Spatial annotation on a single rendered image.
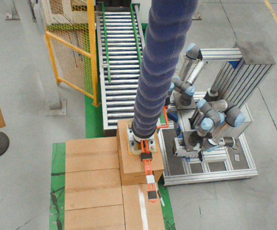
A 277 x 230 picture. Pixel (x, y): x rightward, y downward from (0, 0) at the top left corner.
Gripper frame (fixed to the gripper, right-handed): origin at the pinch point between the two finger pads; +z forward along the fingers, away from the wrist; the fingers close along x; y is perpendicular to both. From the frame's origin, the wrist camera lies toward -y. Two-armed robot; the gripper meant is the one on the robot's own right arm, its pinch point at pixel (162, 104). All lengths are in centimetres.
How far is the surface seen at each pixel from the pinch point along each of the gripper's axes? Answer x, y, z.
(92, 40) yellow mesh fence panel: -66, -83, -11
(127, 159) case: -41, 47, 24
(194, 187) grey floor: 54, 57, 118
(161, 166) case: -8, 57, 24
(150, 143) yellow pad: -18.3, 36.9, 10.8
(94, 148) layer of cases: -72, 13, 64
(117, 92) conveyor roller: -38, -65, 64
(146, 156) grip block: -27, 55, -1
